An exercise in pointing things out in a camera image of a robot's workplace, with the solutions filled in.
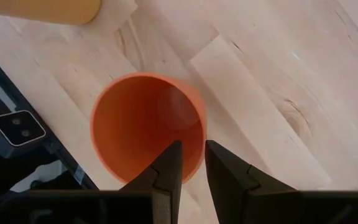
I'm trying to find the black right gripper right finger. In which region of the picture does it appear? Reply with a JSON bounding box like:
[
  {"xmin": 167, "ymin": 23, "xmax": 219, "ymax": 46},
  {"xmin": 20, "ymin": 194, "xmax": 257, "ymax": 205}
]
[{"xmin": 204, "ymin": 139, "xmax": 298, "ymax": 224}]

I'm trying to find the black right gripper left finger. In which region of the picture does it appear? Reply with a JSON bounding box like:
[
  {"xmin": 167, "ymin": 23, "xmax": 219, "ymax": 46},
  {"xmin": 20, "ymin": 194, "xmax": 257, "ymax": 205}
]
[{"xmin": 120, "ymin": 139, "xmax": 184, "ymax": 224}]

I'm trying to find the yellow plastic cup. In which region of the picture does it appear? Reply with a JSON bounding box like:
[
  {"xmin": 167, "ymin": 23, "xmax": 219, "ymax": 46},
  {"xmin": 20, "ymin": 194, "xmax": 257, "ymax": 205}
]
[{"xmin": 0, "ymin": 0, "xmax": 102, "ymax": 26}]

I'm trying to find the grey camera box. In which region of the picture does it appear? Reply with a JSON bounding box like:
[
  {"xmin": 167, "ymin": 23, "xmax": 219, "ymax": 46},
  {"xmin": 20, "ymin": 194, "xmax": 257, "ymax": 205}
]
[{"xmin": 0, "ymin": 109, "xmax": 47, "ymax": 159}]

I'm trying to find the orange plastic cup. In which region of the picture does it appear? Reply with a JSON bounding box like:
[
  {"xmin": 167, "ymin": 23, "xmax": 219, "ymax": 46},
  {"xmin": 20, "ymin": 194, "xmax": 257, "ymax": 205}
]
[{"xmin": 90, "ymin": 72, "xmax": 208, "ymax": 185}]

